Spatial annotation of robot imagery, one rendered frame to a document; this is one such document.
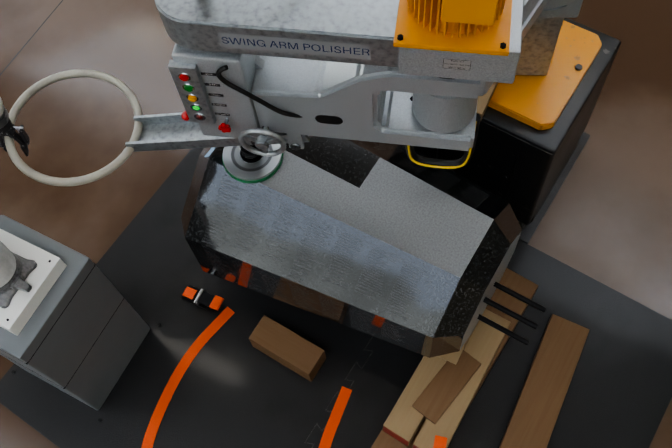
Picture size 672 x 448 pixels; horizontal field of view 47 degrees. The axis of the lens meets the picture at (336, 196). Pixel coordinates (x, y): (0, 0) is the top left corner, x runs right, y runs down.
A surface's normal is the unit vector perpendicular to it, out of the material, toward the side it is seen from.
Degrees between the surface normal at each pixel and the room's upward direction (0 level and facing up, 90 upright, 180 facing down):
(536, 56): 90
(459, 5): 90
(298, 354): 0
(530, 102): 0
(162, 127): 16
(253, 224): 45
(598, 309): 0
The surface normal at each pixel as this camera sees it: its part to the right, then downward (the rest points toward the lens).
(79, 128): -0.06, -0.46
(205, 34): -0.15, 0.88
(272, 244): -0.38, 0.23
